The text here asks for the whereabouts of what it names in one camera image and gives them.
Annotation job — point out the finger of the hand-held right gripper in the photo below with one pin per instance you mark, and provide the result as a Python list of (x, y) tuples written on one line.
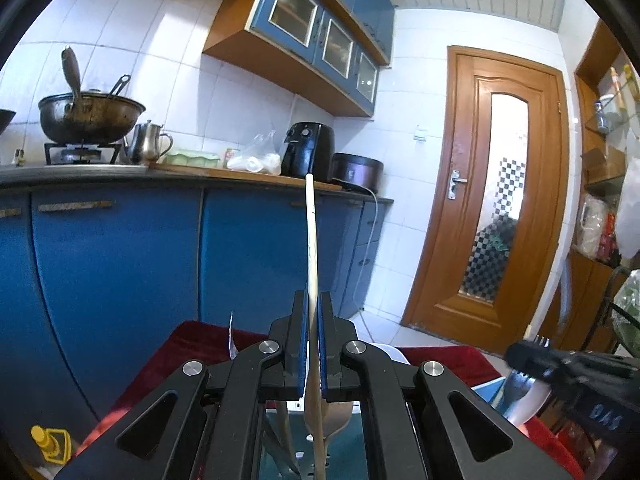
[(535, 360)]

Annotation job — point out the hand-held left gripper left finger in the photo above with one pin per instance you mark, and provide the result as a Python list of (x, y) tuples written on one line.
[(300, 345)]

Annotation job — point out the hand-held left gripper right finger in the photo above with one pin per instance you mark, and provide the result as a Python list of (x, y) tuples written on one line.
[(325, 347)]

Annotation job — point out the wooden chopstick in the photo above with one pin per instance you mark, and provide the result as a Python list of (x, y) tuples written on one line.
[(311, 240)]

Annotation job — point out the light blue utensil box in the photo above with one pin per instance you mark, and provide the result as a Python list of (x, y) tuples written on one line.
[(345, 455)]

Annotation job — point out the white plastic spoon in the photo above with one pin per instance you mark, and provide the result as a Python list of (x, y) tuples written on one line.
[(532, 402)]

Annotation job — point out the wooden spoon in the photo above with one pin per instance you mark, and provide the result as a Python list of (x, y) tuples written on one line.
[(338, 417)]

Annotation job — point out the bag of green vegetables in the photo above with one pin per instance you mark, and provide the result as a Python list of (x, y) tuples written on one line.
[(629, 305)]

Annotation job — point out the wooden shelf unit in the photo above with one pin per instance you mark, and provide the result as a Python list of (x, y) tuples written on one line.
[(595, 280)]

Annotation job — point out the red floral blanket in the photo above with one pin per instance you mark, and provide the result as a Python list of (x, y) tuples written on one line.
[(200, 335)]

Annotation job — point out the packaged food bags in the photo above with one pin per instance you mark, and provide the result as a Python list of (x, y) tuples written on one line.
[(592, 225)]

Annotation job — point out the wooden door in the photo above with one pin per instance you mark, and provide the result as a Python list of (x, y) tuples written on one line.
[(440, 210)]

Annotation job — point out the dark rice cooker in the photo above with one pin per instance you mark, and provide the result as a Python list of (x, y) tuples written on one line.
[(357, 172)]

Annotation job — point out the white plastic bag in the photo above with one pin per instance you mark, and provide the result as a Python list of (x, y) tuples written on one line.
[(631, 210)]

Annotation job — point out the clear plastic bag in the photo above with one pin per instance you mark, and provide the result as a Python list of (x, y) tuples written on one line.
[(255, 162)]

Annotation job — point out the blue base cabinet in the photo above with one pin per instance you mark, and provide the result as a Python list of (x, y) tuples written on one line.
[(125, 270)]

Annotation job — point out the black air fryer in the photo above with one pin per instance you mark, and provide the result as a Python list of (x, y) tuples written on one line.
[(307, 152)]

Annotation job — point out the cardboard box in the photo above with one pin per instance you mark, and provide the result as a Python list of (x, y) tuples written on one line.
[(602, 165)]

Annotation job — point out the pale green tray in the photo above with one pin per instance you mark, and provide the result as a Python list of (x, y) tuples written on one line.
[(192, 158)]

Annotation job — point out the glass bottle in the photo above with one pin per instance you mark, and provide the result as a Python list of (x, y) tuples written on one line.
[(600, 119)]

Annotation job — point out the steel kettle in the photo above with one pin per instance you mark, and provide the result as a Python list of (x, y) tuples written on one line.
[(147, 142)]

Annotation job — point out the yellow plastic bottle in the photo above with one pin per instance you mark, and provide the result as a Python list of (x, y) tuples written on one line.
[(50, 447)]

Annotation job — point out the gas stove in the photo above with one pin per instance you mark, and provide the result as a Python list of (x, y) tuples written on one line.
[(80, 152)]

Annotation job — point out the black wok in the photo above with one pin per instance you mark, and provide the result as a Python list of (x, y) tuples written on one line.
[(5, 120), (90, 120)]

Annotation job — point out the wall socket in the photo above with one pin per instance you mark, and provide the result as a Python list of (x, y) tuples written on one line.
[(421, 133)]

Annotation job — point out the blue wall cabinet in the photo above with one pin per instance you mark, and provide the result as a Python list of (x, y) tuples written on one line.
[(300, 15)]

